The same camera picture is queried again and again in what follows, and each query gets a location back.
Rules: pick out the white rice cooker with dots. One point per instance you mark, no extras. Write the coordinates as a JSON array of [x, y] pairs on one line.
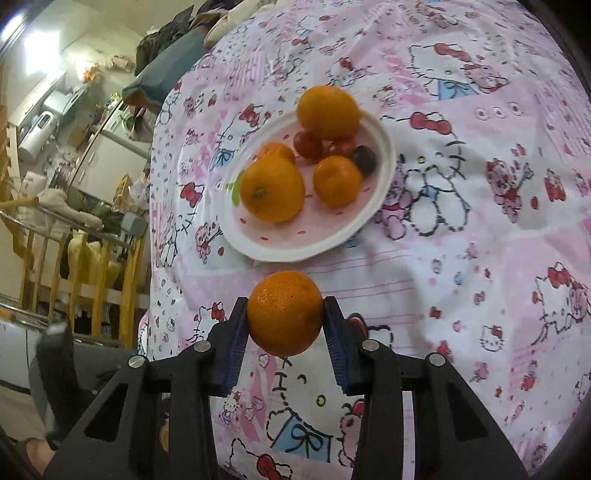
[[37, 127]]

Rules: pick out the pile of dark clothes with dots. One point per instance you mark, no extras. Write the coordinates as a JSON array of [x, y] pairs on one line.
[[180, 25]]

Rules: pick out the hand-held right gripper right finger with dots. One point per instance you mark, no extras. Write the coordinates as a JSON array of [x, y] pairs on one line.
[[339, 355]]

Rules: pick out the cherry tomato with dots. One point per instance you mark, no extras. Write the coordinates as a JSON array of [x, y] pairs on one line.
[[308, 145], [342, 147]]

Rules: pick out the grey box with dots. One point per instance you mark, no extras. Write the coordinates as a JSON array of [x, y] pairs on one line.
[[134, 226]]

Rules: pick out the blue pillow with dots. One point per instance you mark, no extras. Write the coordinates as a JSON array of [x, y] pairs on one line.
[[161, 71]]

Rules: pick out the pink cartoon printed tablecloth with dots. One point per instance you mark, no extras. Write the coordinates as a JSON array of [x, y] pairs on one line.
[[461, 277]]

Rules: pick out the small mandarin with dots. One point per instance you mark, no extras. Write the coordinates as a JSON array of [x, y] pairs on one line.
[[337, 181], [284, 314], [277, 150]]

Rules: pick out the round grape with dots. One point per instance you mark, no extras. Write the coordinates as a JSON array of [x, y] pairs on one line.
[[364, 160]]

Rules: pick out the large orange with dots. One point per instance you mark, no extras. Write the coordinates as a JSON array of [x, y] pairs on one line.
[[328, 113], [272, 189]]

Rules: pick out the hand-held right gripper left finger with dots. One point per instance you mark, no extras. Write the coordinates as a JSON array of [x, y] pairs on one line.
[[233, 350]]

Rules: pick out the white refrigerator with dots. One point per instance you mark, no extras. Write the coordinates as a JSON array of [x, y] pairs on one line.
[[111, 152]]

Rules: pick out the pink white-rimmed plate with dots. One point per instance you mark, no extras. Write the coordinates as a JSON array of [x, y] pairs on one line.
[[295, 230]]

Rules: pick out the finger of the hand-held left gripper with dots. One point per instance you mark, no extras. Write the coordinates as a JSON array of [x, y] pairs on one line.
[[57, 374]]

